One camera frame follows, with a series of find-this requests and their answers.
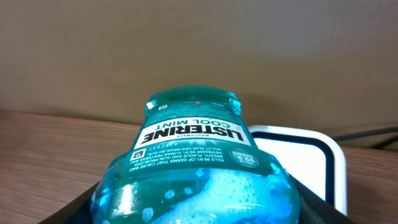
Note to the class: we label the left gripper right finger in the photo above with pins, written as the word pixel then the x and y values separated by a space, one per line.
pixel 316 211

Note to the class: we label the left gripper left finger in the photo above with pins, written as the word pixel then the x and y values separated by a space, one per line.
pixel 75 212

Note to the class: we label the blue mouthwash bottle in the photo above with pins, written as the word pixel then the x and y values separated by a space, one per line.
pixel 194 161

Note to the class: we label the white barcode scanner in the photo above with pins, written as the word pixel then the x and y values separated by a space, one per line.
pixel 313 158

